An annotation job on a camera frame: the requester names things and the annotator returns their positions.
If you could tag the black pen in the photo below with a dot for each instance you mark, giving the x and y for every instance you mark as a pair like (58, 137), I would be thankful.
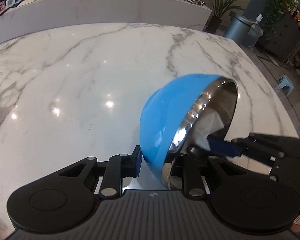
(4, 11)

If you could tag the dark grey cabinet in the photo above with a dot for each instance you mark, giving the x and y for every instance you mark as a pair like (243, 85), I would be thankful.
(282, 38)

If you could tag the potted long-leaf plant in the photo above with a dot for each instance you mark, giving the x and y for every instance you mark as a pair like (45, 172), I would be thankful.
(218, 10)

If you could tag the leafy vine plant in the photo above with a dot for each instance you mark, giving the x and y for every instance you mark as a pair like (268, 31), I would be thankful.
(277, 7)

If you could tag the clear water jug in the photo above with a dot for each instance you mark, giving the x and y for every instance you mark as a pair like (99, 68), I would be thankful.
(256, 31)

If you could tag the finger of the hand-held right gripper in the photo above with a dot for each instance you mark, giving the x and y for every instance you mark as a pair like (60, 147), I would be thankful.
(222, 146)
(277, 146)

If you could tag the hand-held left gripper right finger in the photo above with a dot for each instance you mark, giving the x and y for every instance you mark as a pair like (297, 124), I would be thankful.
(191, 172)

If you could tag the white desk display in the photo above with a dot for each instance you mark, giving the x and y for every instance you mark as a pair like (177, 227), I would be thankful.
(11, 2)

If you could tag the white marble reception counter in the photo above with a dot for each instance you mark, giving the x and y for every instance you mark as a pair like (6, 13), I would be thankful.
(102, 7)

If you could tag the small blue stool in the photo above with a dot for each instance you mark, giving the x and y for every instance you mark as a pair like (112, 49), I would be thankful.
(285, 83)

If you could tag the grey round trash bin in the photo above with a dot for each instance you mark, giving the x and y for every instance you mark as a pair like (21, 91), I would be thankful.
(236, 30)

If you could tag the white cleaning cloth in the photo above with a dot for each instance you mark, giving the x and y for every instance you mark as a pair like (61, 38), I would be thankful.
(210, 125)

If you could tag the blue steel-lined bowl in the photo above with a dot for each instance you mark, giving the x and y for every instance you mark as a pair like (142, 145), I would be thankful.
(170, 120)

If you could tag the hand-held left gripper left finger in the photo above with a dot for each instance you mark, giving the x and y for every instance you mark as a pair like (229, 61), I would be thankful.
(138, 162)

